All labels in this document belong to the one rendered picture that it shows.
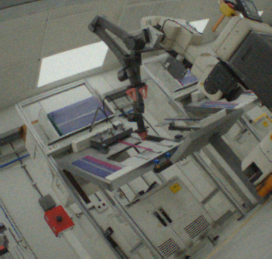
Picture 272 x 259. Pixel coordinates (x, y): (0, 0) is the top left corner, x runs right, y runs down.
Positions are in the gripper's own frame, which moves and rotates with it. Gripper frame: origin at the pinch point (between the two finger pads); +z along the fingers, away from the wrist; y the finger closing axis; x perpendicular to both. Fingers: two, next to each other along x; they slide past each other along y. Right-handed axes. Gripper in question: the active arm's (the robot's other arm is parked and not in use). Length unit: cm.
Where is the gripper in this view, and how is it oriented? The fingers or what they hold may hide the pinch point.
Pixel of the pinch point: (144, 139)
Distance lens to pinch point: 275.3
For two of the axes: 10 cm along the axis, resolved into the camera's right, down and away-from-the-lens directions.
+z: 2.3, 9.4, 2.6
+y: -7.3, 3.4, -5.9
